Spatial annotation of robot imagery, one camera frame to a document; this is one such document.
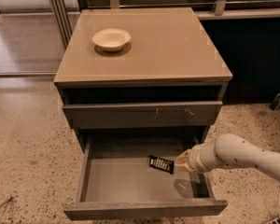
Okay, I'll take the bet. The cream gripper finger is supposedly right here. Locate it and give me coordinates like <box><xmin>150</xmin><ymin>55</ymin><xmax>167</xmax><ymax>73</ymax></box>
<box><xmin>175</xmin><ymin>149</ymin><xmax>194</xmax><ymax>173</ymax></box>

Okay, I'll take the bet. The black rxbar chocolate wrapper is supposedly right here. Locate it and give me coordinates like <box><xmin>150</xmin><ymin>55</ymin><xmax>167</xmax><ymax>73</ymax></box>
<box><xmin>149</xmin><ymin>155</ymin><xmax>175</xmax><ymax>175</ymax></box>

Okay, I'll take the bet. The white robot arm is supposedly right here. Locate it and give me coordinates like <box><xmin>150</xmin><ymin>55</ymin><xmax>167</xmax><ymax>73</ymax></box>
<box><xmin>175</xmin><ymin>133</ymin><xmax>280</xmax><ymax>182</ymax></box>

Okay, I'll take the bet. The closed grey top drawer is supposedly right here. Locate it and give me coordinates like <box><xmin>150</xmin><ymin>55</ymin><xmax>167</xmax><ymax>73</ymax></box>
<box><xmin>63</xmin><ymin>101</ymin><xmax>222</xmax><ymax>129</ymax></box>

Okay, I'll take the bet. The open grey middle drawer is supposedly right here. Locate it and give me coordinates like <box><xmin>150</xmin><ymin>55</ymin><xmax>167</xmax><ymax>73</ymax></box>
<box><xmin>63</xmin><ymin>136</ymin><xmax>227</xmax><ymax>220</ymax></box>

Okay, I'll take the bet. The grey drawer cabinet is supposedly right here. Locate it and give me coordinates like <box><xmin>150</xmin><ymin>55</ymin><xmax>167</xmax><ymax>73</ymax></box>
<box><xmin>54</xmin><ymin>7</ymin><xmax>232</xmax><ymax>146</ymax></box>

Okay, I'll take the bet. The white ceramic bowl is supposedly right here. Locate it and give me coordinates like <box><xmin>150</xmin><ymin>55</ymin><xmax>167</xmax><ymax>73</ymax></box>
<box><xmin>92</xmin><ymin>28</ymin><xmax>132</xmax><ymax>52</ymax></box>

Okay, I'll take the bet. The small grey floor bracket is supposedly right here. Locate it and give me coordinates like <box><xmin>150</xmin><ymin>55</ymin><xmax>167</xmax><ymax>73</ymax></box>
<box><xmin>270</xmin><ymin>93</ymin><xmax>280</xmax><ymax>111</ymax></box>

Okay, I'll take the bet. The metal railing frame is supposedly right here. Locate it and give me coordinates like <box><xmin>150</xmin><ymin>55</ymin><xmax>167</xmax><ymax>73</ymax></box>
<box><xmin>49</xmin><ymin>0</ymin><xmax>280</xmax><ymax>39</ymax></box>

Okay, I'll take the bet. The grey floor cable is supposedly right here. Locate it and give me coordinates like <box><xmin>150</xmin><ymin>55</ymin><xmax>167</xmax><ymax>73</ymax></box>
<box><xmin>0</xmin><ymin>195</ymin><xmax>13</xmax><ymax>217</ymax></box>

